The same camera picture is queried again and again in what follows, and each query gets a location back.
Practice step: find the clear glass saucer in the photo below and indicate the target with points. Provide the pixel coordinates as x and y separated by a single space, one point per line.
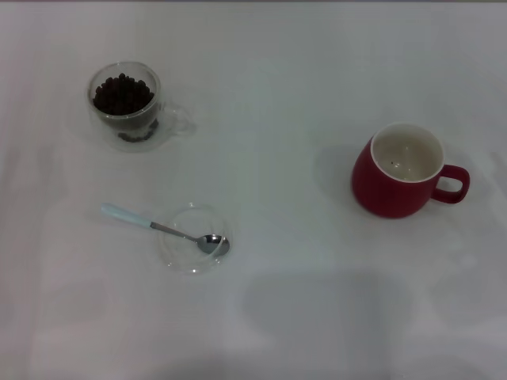
186 259

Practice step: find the red ceramic mug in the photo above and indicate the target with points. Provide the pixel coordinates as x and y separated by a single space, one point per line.
376 194

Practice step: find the double-walled glass cup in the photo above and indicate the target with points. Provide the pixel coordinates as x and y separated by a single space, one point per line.
174 115

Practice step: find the pile of coffee beans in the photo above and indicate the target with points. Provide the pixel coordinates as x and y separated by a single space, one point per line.
123 95

